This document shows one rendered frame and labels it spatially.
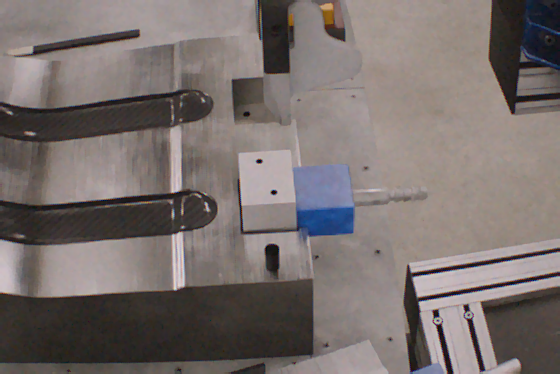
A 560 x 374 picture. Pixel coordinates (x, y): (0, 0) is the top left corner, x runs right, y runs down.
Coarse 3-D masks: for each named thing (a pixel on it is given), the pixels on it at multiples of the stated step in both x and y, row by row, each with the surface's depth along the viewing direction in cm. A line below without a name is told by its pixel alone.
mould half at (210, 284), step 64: (0, 64) 98; (64, 64) 100; (128, 64) 99; (192, 64) 98; (256, 64) 98; (192, 128) 93; (256, 128) 93; (0, 192) 88; (64, 192) 89; (128, 192) 89; (0, 256) 84; (64, 256) 85; (128, 256) 85; (192, 256) 84; (256, 256) 84; (0, 320) 84; (64, 320) 85; (128, 320) 85; (192, 320) 85; (256, 320) 86
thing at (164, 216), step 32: (160, 96) 96; (192, 96) 96; (0, 128) 94; (32, 128) 95; (64, 128) 95; (96, 128) 95; (128, 128) 93; (160, 128) 93; (192, 192) 88; (0, 224) 87; (32, 224) 88; (64, 224) 88; (96, 224) 88; (128, 224) 88; (160, 224) 87; (192, 224) 87
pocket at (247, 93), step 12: (240, 84) 97; (252, 84) 97; (240, 96) 98; (252, 96) 98; (240, 108) 98; (252, 108) 98; (264, 108) 98; (240, 120) 97; (252, 120) 97; (264, 120) 97; (276, 120) 97
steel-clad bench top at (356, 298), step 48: (0, 0) 121; (48, 0) 121; (96, 0) 120; (144, 0) 119; (192, 0) 119; (240, 0) 119; (0, 48) 115; (96, 48) 114; (336, 96) 108; (336, 144) 104; (336, 240) 97; (384, 240) 97; (336, 288) 93; (384, 288) 93; (336, 336) 90; (384, 336) 90
